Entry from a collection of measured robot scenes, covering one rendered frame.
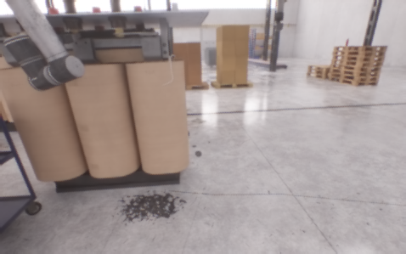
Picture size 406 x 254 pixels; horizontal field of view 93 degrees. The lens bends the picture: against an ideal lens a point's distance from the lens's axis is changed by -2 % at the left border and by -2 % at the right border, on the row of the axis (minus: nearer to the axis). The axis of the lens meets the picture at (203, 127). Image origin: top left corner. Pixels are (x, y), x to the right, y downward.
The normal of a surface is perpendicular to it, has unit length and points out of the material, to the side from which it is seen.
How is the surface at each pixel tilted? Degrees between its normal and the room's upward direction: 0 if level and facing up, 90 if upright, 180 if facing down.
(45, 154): 90
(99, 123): 90
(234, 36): 90
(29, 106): 90
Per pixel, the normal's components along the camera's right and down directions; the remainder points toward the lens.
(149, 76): 0.09, 0.36
